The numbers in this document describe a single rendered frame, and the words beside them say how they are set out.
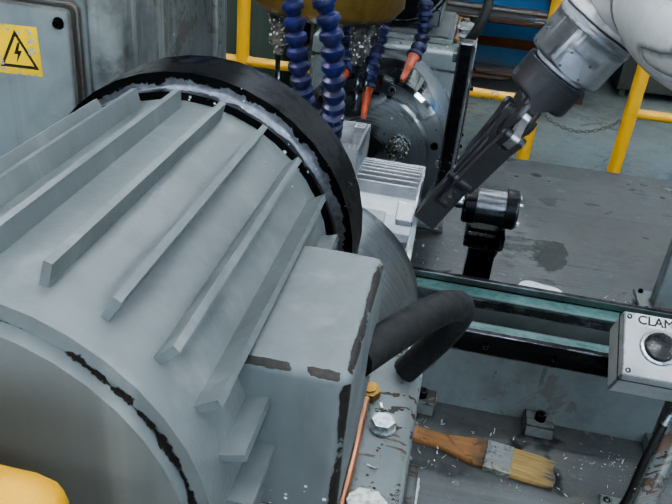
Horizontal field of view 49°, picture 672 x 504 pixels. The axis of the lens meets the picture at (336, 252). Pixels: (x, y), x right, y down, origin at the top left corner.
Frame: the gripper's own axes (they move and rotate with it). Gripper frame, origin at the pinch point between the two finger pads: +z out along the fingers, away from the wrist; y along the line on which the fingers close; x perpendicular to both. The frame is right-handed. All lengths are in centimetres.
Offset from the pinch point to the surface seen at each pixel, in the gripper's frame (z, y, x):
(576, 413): 12.5, 1.2, 33.3
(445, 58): -2.2, -49.1, -5.3
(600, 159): 54, -327, 128
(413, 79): -0.6, -31.9, -9.0
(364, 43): -9.1, -1.5, -18.6
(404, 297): 1.4, 22.2, -1.4
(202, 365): -16, 63, -17
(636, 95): 5, -234, 86
